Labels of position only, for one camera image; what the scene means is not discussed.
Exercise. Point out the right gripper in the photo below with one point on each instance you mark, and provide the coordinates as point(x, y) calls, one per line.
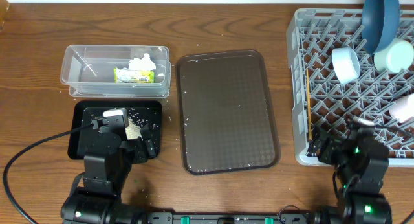
point(333, 142)

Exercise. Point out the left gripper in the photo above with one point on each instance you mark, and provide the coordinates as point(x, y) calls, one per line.
point(134, 149)

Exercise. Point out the wooden chopstick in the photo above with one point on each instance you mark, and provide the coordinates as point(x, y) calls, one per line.
point(308, 106)

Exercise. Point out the yellow snack wrapper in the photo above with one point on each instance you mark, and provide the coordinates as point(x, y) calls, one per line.
point(137, 76)

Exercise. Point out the white tissue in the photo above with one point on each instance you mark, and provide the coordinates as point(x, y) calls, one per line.
point(142, 64)

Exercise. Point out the light blue rice bowl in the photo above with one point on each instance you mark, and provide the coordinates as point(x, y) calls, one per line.
point(346, 65)

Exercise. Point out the pink cup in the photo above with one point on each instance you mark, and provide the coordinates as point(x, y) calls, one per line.
point(402, 110)

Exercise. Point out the mint green bowl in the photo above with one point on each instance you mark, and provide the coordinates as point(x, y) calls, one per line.
point(397, 56)

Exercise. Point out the dark blue plate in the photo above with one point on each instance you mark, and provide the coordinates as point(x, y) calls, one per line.
point(380, 19)

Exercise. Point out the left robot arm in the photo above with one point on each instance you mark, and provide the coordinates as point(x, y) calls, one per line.
point(95, 196)

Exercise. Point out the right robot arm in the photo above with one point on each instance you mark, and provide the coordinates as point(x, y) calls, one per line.
point(357, 189)

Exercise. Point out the grey dishwasher rack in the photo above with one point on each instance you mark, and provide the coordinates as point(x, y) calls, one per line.
point(311, 36)

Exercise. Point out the spilled rice pile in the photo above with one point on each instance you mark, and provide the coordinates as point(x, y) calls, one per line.
point(135, 125)

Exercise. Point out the black tray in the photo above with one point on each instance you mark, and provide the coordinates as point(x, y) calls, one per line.
point(88, 109)

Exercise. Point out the brown serving tray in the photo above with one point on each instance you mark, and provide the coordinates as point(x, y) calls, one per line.
point(226, 116)

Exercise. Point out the clear plastic bin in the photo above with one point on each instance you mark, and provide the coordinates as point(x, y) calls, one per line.
point(88, 71)

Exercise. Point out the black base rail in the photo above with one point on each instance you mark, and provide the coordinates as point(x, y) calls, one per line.
point(181, 218)

